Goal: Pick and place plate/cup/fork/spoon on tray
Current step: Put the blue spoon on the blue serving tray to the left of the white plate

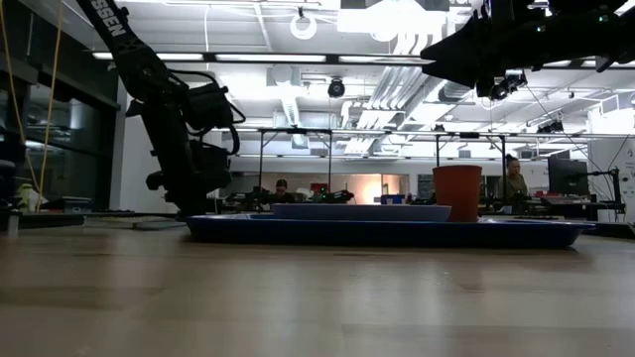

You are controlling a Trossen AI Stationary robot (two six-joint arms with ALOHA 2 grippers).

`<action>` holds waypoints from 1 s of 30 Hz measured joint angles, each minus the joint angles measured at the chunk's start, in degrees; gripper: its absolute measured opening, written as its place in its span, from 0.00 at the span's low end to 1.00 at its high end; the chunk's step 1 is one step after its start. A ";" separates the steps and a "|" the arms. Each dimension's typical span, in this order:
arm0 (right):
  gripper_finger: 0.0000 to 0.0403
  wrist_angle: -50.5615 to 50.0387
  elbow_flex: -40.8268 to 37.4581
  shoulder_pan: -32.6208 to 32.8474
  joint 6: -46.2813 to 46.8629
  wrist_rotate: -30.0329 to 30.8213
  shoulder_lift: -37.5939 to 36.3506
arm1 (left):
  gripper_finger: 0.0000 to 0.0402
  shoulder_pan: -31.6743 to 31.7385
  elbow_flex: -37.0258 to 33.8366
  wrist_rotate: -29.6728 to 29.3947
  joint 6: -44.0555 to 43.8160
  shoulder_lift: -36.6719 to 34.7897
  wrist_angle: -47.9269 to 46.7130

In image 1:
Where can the lavender plate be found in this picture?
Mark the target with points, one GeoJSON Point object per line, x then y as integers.
{"type": "Point", "coordinates": [357, 212]}

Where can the small white cylinder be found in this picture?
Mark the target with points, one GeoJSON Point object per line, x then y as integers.
{"type": "Point", "coordinates": [13, 224]}

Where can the blue plastic tray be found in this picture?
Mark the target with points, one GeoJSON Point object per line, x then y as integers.
{"type": "Point", "coordinates": [377, 233]}

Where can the black background station frame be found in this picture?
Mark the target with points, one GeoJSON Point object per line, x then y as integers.
{"type": "Point", "coordinates": [469, 135]}
{"type": "Point", "coordinates": [295, 131]}

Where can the red plastic cup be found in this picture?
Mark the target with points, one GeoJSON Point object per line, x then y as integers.
{"type": "Point", "coordinates": [457, 191]}

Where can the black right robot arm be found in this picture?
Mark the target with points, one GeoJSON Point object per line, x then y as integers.
{"type": "Point", "coordinates": [617, 35]}

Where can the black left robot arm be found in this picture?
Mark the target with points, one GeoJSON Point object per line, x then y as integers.
{"type": "Point", "coordinates": [149, 74]}

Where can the black computer monitor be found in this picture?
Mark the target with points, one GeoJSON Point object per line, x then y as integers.
{"type": "Point", "coordinates": [568, 176]}

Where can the person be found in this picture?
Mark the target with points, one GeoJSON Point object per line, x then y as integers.
{"type": "Point", "coordinates": [514, 181]}
{"type": "Point", "coordinates": [281, 191]}

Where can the blue storage bin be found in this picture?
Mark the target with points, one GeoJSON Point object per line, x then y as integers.
{"type": "Point", "coordinates": [392, 199]}

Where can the black ceiling camera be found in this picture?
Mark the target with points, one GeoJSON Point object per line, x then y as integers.
{"type": "Point", "coordinates": [336, 88]}

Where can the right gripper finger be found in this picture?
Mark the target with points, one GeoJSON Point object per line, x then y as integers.
{"type": "Point", "coordinates": [459, 42]}
{"type": "Point", "coordinates": [451, 72]}

